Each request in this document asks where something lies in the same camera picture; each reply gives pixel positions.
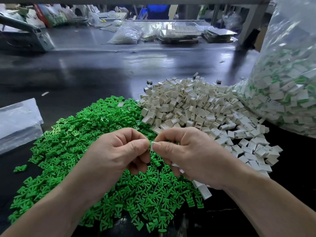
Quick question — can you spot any pile of green plastic clips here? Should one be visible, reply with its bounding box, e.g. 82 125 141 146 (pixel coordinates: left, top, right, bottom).
7 95 205 233

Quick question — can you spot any grey heat sealer machine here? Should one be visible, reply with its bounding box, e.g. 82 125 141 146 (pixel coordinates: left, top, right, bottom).
0 11 55 52

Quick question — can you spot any person's right forearm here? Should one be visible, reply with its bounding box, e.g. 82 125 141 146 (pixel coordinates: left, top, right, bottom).
222 165 316 237

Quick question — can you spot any grey metal slanted post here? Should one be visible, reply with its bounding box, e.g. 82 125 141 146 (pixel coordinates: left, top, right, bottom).
237 0 271 48

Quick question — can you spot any person's left forearm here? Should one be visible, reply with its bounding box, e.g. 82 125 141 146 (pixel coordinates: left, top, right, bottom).
0 168 107 237

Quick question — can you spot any pile of white plastic caps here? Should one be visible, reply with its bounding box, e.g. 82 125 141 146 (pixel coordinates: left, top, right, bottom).
138 75 283 200

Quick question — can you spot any person's right hand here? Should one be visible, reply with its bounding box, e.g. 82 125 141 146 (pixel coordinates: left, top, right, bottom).
150 127 243 191

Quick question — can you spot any person's left hand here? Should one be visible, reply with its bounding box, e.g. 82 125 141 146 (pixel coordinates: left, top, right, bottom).
81 128 152 188

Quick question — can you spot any grey metal horizontal bar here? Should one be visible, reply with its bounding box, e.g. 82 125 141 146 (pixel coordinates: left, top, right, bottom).
0 0 272 5

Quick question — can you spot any dark flat tray stack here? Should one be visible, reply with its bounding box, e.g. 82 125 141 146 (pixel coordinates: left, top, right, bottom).
203 28 239 43

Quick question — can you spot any stack of clear flat bags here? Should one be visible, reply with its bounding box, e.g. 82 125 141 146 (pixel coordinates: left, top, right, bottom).
0 98 44 155

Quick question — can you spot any blue crate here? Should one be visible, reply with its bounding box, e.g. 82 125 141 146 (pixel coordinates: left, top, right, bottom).
141 4 171 20

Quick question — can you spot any small clear bag of parts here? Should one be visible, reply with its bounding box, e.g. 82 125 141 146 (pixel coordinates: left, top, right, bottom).
108 25 143 45

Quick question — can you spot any clear plastic bag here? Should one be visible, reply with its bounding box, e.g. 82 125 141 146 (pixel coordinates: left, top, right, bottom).
234 0 316 139

